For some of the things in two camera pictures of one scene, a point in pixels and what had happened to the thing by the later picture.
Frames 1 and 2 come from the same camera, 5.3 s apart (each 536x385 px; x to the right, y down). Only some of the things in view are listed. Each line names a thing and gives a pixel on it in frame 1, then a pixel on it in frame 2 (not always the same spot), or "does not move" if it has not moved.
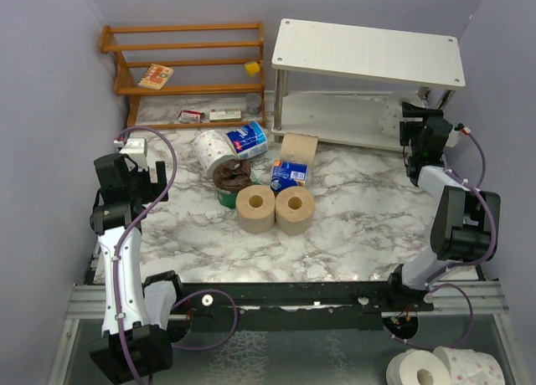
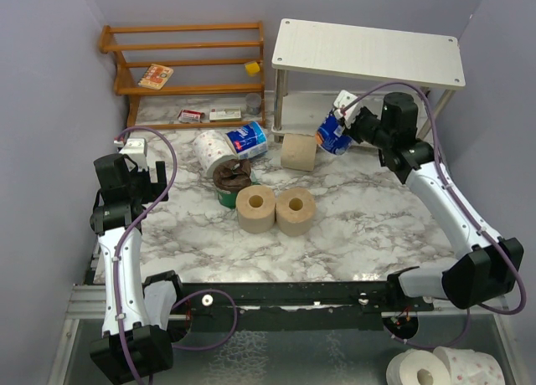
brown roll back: [299, 147] does not move
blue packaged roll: [286, 175] -> [330, 136]
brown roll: [255, 206] does not move
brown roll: [294, 208] does not move
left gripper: [154, 190] does not move
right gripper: [409, 111] -> [352, 130]
